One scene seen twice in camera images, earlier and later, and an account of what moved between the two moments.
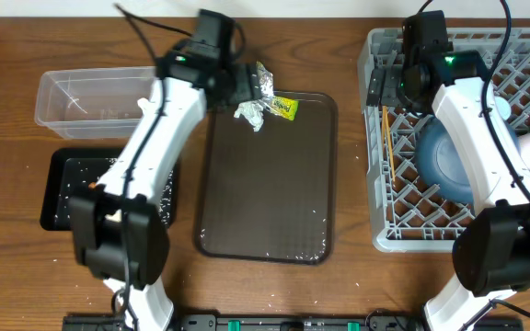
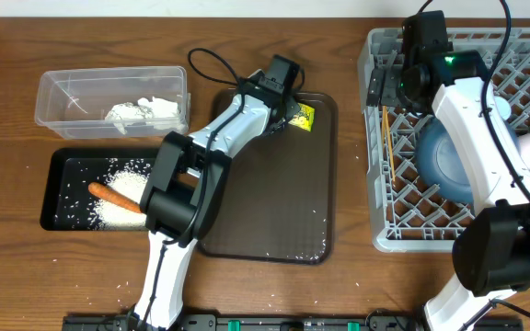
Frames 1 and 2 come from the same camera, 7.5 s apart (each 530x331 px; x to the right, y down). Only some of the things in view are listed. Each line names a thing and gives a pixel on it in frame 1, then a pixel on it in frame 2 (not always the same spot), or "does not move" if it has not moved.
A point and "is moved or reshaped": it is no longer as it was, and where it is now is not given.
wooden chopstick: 388,130 does not move
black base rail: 285,323 does not move
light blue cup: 503,106 does not move
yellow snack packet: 284,107 is moved or reshaped
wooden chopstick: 389,142 does not move
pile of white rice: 80,175 is moved or reshaped
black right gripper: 391,74 does not move
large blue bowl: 437,165 does not move
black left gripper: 252,86 → 279,128
